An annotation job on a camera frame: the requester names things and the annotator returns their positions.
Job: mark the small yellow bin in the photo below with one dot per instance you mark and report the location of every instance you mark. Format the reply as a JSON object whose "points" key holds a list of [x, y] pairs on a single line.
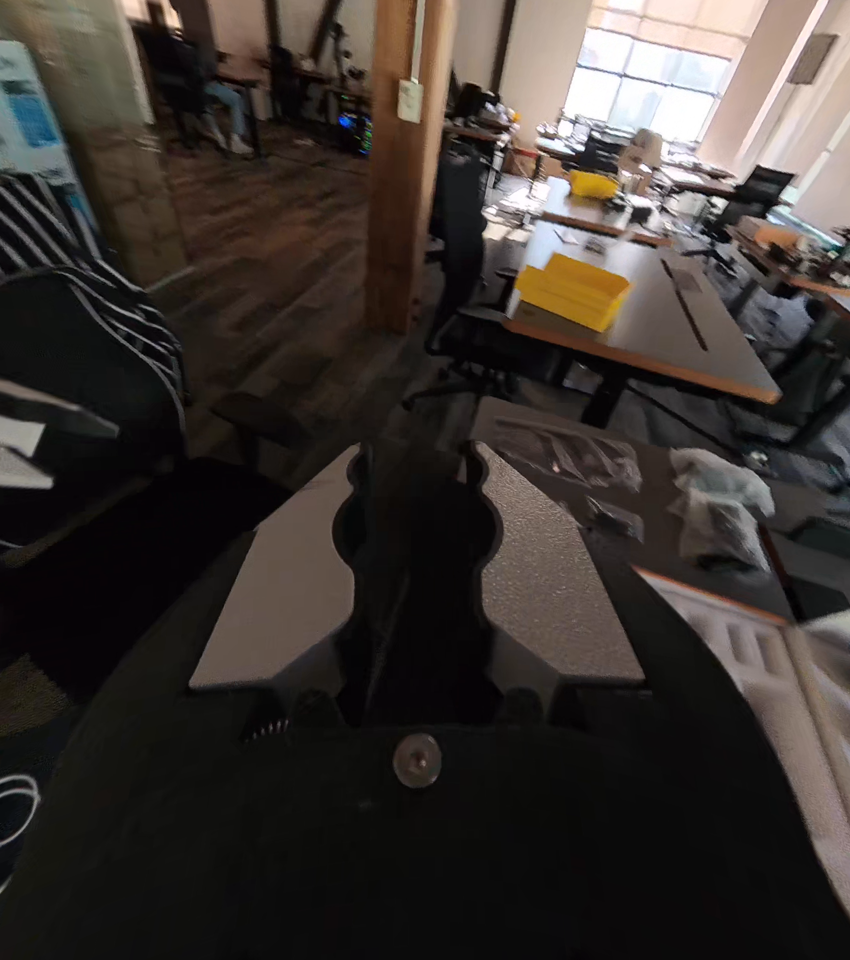
{"points": [[593, 184]]}

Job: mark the orange cardboard box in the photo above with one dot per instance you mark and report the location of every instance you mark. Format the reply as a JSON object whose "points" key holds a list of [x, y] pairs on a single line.
{"points": [[837, 810]]}

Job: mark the white wall switch box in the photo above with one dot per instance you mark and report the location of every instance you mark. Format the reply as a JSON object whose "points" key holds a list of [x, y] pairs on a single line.
{"points": [[410, 99]]}

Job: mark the computer with coloured lights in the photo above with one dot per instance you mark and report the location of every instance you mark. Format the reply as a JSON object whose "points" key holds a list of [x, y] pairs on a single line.
{"points": [[356, 131]]}

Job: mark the wooden pillar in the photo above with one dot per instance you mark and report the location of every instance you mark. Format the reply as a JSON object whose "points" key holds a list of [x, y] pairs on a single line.
{"points": [[402, 225]]}

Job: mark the clear bag black parts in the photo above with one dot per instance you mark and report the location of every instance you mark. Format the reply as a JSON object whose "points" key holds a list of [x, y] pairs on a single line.
{"points": [[612, 517], [575, 450]]}

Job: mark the bubble wrapped part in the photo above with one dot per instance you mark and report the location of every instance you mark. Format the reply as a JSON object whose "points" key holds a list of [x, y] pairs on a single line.
{"points": [[717, 532]]}

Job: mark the white blue poster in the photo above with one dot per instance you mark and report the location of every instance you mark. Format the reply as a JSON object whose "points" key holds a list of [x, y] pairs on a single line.
{"points": [[12, 112]]}

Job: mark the large yellow bin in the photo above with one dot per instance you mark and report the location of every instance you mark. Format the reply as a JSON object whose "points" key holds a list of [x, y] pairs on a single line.
{"points": [[575, 292]]}

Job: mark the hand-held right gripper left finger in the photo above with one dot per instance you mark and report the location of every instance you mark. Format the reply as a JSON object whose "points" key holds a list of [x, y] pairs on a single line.
{"points": [[282, 600]]}

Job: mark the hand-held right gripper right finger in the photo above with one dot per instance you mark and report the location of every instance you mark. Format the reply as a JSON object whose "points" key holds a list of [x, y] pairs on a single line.
{"points": [[552, 600]]}

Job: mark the wood edged desk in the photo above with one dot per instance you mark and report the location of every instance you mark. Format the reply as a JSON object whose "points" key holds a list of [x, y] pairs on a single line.
{"points": [[657, 330], [845, 300]]}

